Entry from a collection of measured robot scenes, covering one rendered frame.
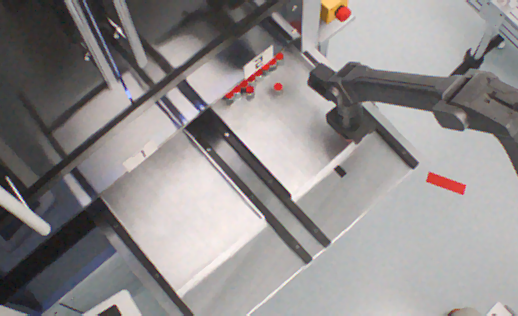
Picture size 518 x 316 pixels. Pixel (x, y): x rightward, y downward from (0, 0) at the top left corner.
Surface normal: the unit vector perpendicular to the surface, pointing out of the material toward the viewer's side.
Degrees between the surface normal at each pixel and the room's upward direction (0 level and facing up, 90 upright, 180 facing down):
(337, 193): 0
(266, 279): 0
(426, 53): 0
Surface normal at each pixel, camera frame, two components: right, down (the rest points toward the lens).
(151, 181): -0.02, -0.34
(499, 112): -0.34, -0.61
